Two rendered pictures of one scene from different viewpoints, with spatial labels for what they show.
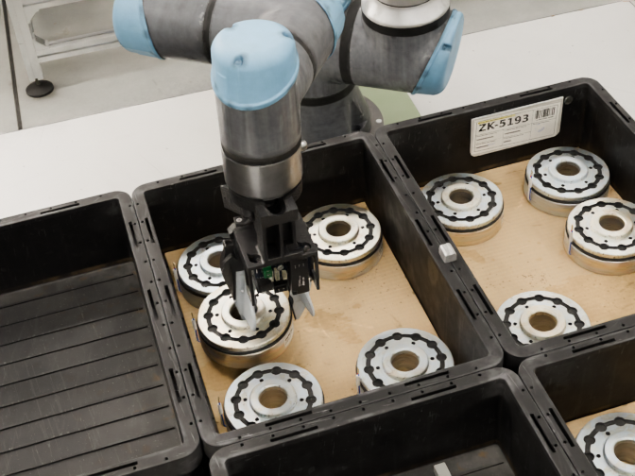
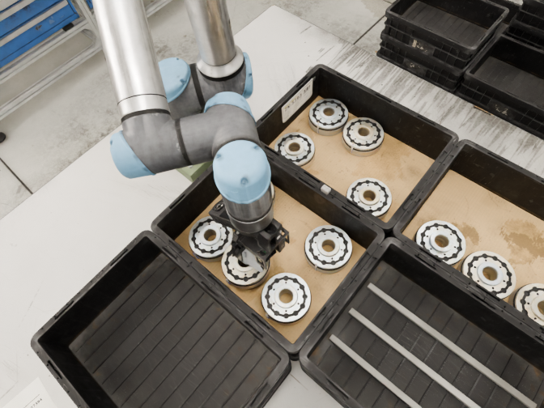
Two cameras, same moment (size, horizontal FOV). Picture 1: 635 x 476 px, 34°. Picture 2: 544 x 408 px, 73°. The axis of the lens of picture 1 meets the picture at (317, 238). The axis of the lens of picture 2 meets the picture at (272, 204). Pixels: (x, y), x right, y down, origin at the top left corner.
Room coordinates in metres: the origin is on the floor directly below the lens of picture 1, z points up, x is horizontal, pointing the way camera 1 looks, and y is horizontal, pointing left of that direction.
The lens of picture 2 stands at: (0.52, 0.14, 1.62)
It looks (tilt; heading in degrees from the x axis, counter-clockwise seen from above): 62 degrees down; 333
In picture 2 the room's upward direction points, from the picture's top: 9 degrees counter-clockwise
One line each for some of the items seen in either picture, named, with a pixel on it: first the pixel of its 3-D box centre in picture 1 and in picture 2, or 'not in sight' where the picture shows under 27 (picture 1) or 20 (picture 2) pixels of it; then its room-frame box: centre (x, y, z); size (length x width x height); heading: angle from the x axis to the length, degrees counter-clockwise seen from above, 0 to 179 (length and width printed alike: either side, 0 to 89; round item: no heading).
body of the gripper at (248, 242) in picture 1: (270, 230); (258, 231); (0.77, 0.05, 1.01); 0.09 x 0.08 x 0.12; 14
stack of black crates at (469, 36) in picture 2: not in sight; (429, 54); (1.29, -1.19, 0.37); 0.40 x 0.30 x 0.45; 13
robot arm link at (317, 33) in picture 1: (278, 34); (222, 133); (0.88, 0.02, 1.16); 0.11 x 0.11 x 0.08; 67
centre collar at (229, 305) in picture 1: (243, 312); (244, 261); (0.79, 0.09, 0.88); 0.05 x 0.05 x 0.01
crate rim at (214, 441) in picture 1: (300, 273); (264, 231); (0.80, 0.02, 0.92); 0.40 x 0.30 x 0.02; 14
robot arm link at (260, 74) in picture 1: (258, 89); (244, 180); (0.79, 0.04, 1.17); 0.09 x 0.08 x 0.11; 157
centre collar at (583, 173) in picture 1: (568, 170); (329, 112); (1.00, -0.32, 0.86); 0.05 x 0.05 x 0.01
